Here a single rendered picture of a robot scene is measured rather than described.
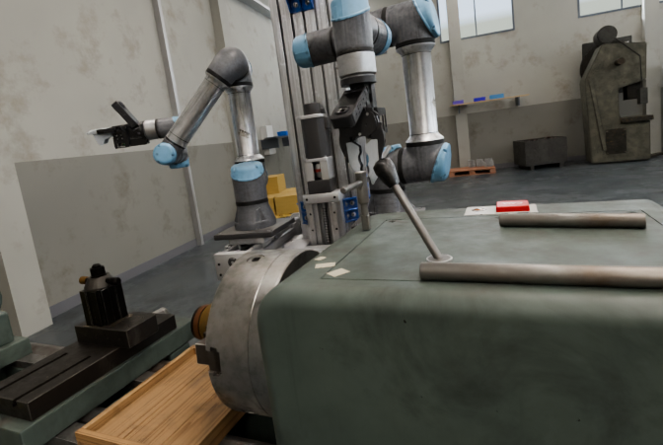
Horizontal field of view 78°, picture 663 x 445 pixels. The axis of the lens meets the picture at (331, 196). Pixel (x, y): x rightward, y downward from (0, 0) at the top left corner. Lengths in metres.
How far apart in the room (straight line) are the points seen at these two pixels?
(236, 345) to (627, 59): 11.21
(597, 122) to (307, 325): 11.00
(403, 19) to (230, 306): 0.91
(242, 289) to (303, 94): 0.96
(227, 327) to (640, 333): 0.57
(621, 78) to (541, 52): 2.11
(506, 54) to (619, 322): 11.96
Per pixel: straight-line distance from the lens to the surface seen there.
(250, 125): 1.60
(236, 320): 0.73
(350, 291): 0.52
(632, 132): 11.57
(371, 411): 0.58
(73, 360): 1.30
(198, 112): 1.49
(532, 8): 12.65
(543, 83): 12.43
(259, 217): 1.46
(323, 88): 1.52
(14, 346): 1.74
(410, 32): 1.27
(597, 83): 11.42
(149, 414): 1.12
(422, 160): 1.25
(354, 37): 0.82
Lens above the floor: 1.44
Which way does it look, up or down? 8 degrees down
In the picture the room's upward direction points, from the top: 8 degrees counter-clockwise
